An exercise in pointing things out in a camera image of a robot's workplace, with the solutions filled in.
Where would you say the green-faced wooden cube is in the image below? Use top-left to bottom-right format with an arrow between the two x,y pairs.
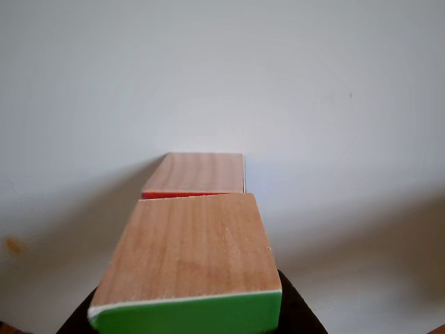
87,193 -> 283,334

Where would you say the red-faced wooden cube with marker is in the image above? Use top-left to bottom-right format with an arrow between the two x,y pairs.
140,152 -> 247,200

